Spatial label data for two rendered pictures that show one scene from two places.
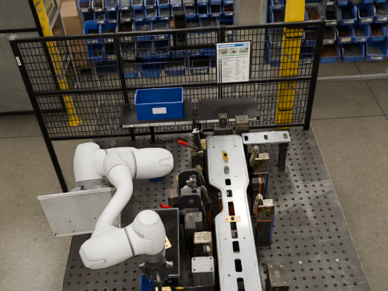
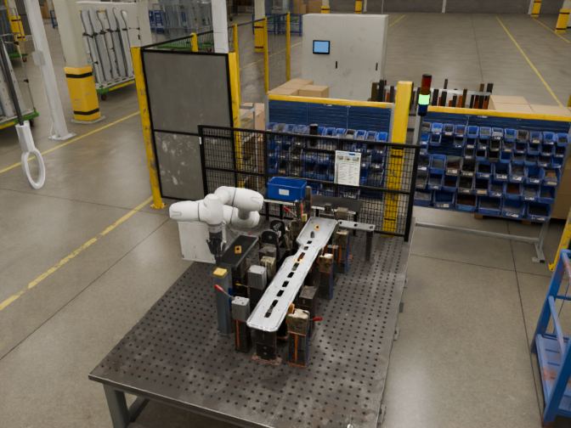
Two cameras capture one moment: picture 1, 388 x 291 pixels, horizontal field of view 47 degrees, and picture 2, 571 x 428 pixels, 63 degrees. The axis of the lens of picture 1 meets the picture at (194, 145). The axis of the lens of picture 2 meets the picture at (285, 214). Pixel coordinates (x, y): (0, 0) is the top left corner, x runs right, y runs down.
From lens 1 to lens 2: 1.45 m
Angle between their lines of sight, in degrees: 21
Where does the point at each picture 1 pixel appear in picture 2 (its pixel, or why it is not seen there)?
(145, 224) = (209, 198)
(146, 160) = (242, 194)
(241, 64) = (353, 171)
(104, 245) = (183, 205)
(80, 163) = not seen: hidden behind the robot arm
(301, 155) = (391, 255)
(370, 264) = (438, 372)
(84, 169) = not seen: hidden behind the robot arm
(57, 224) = (185, 248)
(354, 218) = (442, 336)
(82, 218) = (203, 247)
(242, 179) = (320, 243)
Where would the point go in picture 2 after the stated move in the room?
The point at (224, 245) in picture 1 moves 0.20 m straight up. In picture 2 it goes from (283, 272) to (283, 245)
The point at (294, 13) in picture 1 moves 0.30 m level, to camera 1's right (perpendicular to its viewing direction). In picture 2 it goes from (396, 137) to (437, 140)
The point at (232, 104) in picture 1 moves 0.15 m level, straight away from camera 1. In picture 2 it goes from (342, 201) to (347, 194)
